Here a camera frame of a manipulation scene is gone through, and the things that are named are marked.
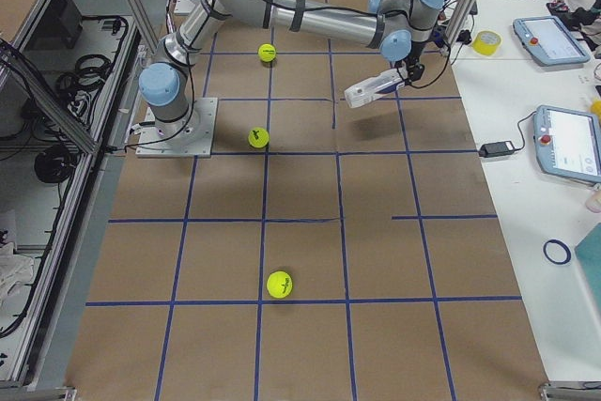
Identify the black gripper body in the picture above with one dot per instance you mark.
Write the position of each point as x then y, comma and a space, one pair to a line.
414, 70

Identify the white blue tennis ball can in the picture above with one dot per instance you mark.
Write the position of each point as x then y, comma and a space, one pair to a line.
376, 87

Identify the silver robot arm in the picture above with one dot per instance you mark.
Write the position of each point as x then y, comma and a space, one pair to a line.
395, 28

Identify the yellow Wilson ball far left-side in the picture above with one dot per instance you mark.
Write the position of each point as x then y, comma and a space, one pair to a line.
266, 52

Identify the yellow Head tennis ball centre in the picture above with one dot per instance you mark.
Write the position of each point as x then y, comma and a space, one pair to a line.
258, 137

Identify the yellow tennis ball far right-side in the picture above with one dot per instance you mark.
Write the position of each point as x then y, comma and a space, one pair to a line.
279, 284

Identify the yellow tape roll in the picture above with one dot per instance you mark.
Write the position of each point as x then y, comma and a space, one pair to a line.
486, 42

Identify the black power adapter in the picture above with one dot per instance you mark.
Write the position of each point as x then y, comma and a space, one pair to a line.
496, 149

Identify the grey teach pendant far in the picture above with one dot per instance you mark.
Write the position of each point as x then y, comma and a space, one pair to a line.
549, 42

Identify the grey teach pendant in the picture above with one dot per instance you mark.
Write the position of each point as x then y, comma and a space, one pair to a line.
567, 143
549, 42

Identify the grey teach pendant near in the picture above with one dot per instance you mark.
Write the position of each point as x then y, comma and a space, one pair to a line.
567, 143

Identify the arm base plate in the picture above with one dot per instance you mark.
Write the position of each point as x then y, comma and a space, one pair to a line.
191, 136

